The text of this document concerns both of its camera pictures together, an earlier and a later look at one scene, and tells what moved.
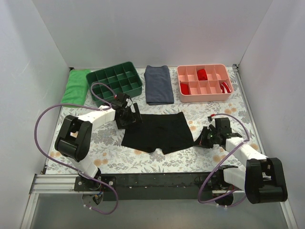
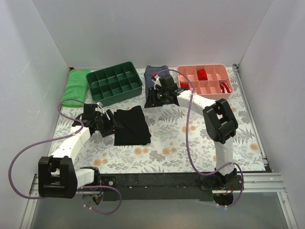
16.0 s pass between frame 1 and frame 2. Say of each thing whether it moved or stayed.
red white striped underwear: stayed
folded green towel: stayed
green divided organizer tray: stayed
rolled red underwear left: stayed
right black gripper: moved
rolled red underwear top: stayed
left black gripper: moved
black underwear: moved
